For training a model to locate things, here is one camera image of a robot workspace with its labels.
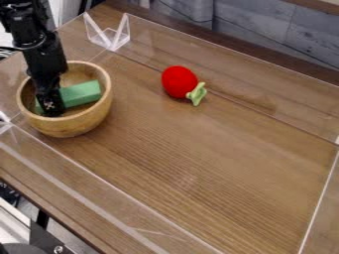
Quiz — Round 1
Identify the green rectangular block stick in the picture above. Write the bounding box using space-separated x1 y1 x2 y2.
36 79 102 113

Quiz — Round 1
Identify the black table clamp mount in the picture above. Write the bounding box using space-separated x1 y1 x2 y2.
0 209 76 254

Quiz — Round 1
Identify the clear acrylic table barrier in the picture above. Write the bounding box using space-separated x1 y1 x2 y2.
0 17 339 254

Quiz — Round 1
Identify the grey post behind table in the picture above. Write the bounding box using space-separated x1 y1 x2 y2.
42 0 60 31

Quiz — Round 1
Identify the red plush strawberry toy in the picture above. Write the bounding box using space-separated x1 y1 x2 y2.
162 65 207 106

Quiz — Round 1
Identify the clear acrylic corner bracket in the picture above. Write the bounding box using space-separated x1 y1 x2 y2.
84 13 131 52

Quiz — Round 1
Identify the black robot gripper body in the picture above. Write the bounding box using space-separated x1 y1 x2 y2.
0 0 68 95

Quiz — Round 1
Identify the light wooden bowl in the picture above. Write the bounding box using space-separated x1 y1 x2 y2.
16 61 112 138

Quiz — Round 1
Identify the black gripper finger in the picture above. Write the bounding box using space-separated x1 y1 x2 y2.
35 92 66 117

